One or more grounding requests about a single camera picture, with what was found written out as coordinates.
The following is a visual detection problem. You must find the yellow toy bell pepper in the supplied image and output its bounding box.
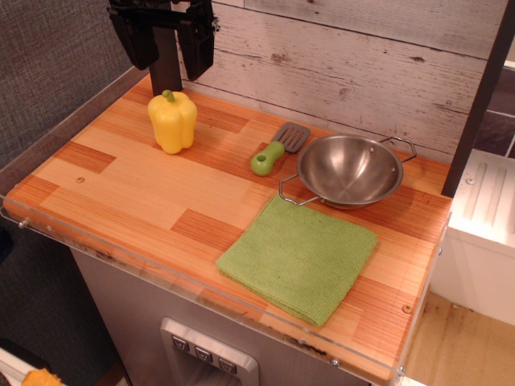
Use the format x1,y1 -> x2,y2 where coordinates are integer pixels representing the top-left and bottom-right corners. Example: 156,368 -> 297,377
147,90 -> 198,154

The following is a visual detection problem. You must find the grey spatula green handle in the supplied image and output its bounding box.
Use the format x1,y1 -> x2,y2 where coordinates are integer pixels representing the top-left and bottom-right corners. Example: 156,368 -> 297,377
250,122 -> 311,176

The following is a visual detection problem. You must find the clear acrylic edge guard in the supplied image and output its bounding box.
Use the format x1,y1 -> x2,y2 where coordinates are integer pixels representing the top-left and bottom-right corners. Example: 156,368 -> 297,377
4,187 -> 451,385

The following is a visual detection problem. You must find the silver button panel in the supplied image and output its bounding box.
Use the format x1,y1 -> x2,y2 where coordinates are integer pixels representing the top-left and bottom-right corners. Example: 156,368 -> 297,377
160,318 -> 260,385

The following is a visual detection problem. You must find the green cloth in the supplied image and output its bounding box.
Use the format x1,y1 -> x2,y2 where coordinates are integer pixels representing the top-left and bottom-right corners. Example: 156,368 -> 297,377
216,196 -> 377,326

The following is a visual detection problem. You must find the dark right upright post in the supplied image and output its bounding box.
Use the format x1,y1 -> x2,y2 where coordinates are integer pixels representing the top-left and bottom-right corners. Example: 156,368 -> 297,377
441,0 -> 514,198

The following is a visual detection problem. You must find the yellow object bottom left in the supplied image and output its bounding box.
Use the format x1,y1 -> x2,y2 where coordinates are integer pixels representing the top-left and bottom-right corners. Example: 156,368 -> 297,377
21,368 -> 63,386

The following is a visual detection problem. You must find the grey toy kitchen cabinet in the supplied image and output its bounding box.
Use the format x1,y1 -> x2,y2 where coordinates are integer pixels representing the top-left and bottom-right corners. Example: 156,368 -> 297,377
72,250 -> 366,385

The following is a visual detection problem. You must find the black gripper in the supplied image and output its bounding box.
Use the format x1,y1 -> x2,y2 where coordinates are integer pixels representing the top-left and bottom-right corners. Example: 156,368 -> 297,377
108,1 -> 214,80

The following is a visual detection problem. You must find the steel bowl with handles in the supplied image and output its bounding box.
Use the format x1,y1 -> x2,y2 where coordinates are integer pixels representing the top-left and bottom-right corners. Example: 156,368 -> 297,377
278,134 -> 418,209

